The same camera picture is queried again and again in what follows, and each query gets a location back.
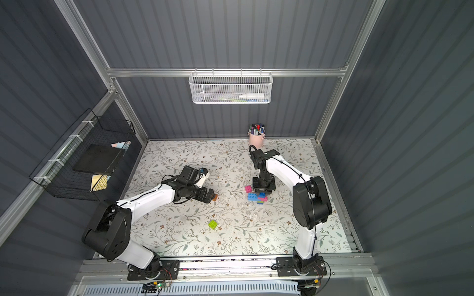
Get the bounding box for light blue long lego brick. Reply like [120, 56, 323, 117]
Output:
[248, 192, 259, 202]

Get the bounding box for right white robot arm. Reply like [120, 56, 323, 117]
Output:
[249, 145, 333, 276]

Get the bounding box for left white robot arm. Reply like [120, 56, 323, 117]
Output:
[81, 184, 216, 273]

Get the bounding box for lime green square lego brick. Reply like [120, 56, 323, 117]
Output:
[208, 220, 218, 229]

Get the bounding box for pink pen cup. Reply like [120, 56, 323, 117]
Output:
[249, 133, 265, 149]

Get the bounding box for markers in cup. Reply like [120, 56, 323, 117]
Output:
[248, 124, 265, 136]

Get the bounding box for white tube in basket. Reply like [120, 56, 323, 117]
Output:
[238, 93, 265, 101]

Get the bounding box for yellow sticky note pad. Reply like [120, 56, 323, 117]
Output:
[91, 175, 111, 192]

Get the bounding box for black notebook in basket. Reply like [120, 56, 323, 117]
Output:
[73, 144, 125, 175]

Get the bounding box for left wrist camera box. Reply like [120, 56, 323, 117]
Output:
[178, 165, 210, 187]

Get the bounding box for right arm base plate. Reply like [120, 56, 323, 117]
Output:
[271, 255, 328, 278]

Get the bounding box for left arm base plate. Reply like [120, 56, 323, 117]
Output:
[127, 260, 181, 281]

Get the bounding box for white wire wall basket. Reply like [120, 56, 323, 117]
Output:
[188, 73, 274, 104]

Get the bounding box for aluminium front rail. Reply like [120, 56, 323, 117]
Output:
[73, 253, 380, 285]

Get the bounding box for black wire wall basket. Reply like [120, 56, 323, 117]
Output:
[30, 112, 135, 201]

